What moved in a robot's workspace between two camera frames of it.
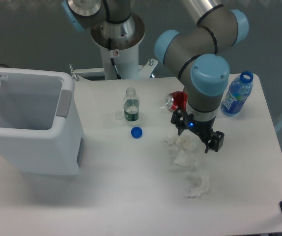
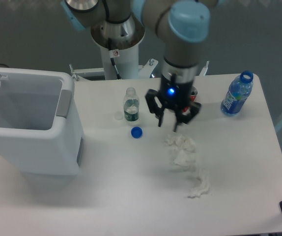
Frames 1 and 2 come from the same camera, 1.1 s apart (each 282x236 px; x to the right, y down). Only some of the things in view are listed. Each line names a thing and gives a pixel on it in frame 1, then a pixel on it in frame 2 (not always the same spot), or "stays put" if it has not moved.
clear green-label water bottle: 131,105 stays put
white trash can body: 36,123 stays put
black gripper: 212,140 to 175,95
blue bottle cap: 136,132 stays put
